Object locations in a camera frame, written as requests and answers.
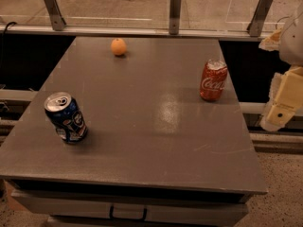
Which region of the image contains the grey cabinet drawer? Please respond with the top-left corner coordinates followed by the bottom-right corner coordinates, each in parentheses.
top-left (11, 190), bottom-right (248, 227)

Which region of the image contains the blue pepsi can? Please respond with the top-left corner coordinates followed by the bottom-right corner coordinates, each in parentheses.
top-left (45, 92), bottom-right (88, 144)

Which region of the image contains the metal railing base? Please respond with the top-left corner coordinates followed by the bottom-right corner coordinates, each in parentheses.
top-left (0, 24), bottom-right (271, 41)

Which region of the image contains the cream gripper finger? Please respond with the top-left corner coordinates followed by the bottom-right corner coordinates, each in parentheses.
top-left (259, 101), bottom-right (294, 131)
top-left (269, 73), bottom-right (283, 101)

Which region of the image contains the orange fruit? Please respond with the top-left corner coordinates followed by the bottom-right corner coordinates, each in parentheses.
top-left (111, 38), bottom-right (127, 56)

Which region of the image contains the red coca-cola can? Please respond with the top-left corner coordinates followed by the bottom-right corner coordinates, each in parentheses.
top-left (200, 60), bottom-right (228, 101)

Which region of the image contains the middle metal railing bracket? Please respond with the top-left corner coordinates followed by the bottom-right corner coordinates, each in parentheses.
top-left (169, 0), bottom-right (182, 35)

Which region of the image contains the left metal railing bracket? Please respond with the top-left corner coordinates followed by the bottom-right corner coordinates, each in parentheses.
top-left (44, 0), bottom-right (66, 31)

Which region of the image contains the black cable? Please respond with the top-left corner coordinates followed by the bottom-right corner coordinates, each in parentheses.
top-left (0, 21), bottom-right (18, 64)

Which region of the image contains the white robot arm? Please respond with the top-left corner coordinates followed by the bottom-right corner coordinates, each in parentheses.
top-left (258, 4), bottom-right (303, 131)

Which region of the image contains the right metal railing bracket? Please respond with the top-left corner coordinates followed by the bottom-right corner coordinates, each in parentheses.
top-left (247, 0), bottom-right (274, 37)

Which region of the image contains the black drawer handle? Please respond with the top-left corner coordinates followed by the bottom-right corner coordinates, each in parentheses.
top-left (109, 204), bottom-right (148, 221)

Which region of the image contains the metal railing bracket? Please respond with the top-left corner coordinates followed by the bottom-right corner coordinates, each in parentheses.
top-left (247, 0), bottom-right (274, 37)
top-left (169, 0), bottom-right (182, 35)
top-left (44, 0), bottom-right (66, 31)

